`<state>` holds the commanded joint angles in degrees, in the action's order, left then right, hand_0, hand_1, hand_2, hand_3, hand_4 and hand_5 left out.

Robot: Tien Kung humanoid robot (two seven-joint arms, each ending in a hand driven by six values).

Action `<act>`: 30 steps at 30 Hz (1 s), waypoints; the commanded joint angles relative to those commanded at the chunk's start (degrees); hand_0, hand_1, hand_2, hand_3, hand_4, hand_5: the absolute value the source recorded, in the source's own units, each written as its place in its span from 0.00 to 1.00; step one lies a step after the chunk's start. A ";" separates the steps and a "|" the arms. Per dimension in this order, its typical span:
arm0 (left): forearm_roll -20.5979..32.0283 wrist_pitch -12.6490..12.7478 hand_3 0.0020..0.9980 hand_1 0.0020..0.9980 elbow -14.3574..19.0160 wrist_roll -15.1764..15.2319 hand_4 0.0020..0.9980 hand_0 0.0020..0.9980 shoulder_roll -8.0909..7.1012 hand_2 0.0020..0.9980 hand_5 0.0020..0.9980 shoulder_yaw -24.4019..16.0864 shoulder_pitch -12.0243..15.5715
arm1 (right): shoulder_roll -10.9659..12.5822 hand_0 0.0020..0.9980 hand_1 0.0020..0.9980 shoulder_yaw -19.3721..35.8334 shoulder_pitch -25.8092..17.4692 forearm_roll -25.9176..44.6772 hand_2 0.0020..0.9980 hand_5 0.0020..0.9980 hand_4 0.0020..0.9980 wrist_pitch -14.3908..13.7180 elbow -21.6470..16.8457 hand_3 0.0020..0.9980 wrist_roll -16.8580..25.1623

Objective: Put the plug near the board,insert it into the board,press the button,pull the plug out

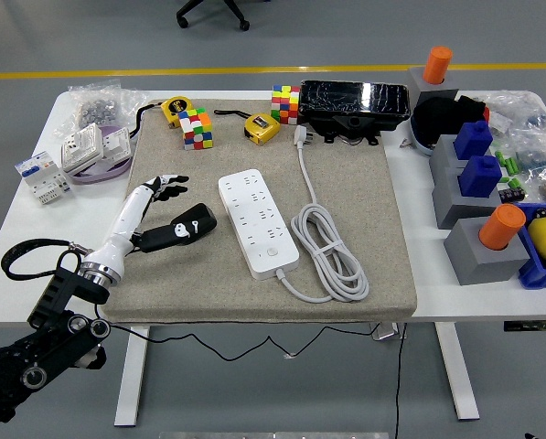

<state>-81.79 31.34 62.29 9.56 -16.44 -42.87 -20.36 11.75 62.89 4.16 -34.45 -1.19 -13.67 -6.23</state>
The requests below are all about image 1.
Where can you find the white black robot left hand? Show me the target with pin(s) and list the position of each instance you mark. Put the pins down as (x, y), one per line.
(126, 215)

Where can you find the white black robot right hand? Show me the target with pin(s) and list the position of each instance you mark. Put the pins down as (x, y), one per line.
(532, 436)

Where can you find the black plug adapter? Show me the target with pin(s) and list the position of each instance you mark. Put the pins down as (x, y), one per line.
(204, 212)

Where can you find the white power strip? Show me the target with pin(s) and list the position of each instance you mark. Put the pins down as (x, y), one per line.
(259, 224)

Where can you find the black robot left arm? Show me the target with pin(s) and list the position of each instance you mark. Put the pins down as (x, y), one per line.
(62, 283)

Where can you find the white table leg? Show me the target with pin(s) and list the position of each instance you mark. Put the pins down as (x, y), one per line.
(131, 388)
(460, 379)

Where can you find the white blue circuit breaker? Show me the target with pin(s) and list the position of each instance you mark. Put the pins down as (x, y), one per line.
(39, 178)

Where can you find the clear bag of metal nuts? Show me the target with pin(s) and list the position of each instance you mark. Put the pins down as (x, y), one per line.
(96, 110)

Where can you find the black table control panel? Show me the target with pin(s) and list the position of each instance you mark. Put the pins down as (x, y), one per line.
(533, 326)

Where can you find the colourful puzzle cube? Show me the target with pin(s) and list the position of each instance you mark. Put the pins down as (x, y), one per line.
(284, 105)
(197, 130)

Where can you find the yellow tape measure round label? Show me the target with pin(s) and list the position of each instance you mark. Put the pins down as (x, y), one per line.
(176, 107)

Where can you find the yellow tape measure black window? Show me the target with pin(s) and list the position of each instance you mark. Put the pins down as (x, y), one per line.
(261, 128)

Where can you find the blue storage bin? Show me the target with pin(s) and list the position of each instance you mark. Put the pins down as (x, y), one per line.
(538, 274)

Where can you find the grey block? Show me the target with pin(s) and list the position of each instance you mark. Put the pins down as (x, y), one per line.
(416, 82)
(474, 260)
(451, 201)
(442, 155)

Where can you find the orange cylinder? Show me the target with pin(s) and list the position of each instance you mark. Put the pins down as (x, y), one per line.
(438, 64)
(501, 226)

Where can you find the grey-brown mat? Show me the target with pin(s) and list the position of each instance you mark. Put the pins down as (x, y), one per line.
(345, 183)

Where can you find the black office chair base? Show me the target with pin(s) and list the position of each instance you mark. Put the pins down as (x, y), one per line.
(243, 24)

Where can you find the small black components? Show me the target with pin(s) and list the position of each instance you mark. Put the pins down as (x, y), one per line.
(512, 192)

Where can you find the black glossy device box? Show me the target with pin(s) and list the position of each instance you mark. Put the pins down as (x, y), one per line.
(345, 98)

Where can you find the blue block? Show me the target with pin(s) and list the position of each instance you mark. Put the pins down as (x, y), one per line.
(480, 176)
(473, 139)

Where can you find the black cloth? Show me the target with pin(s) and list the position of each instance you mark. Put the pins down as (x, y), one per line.
(437, 119)

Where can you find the red block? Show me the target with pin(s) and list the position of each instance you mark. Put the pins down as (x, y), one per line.
(485, 112)

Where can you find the white wall socket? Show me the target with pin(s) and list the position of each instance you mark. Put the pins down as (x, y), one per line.
(81, 148)

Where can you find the metal bracket under table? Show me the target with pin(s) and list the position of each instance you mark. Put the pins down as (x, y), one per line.
(387, 331)

